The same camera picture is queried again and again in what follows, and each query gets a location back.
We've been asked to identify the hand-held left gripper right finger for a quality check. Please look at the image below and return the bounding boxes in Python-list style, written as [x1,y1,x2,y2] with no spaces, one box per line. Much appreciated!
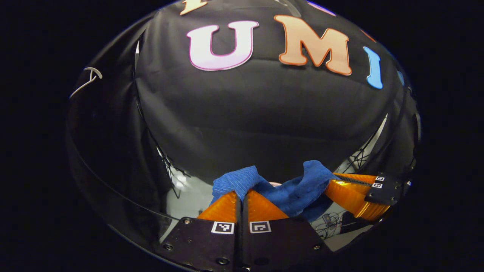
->
[244,189,333,270]

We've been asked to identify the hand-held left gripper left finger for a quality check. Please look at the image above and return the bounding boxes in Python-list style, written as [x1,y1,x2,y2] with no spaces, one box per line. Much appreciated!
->
[153,191,242,272]

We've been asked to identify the black backdrop cloth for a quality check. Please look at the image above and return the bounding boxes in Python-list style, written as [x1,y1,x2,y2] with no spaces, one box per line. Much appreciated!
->
[66,0,420,242]

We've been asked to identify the black floor cables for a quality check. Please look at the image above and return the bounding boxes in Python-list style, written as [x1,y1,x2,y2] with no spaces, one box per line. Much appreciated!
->
[314,212,343,239]

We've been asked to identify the blue corduroy jacket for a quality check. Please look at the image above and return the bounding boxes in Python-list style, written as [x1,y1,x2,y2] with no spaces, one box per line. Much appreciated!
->
[210,160,341,223]

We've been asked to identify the white clothes hanger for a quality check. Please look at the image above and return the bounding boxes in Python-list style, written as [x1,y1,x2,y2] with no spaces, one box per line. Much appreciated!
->
[69,67,103,99]

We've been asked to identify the black tripod stand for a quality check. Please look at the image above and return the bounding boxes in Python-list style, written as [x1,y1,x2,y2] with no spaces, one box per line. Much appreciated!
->
[340,147,375,174]
[157,147,191,199]

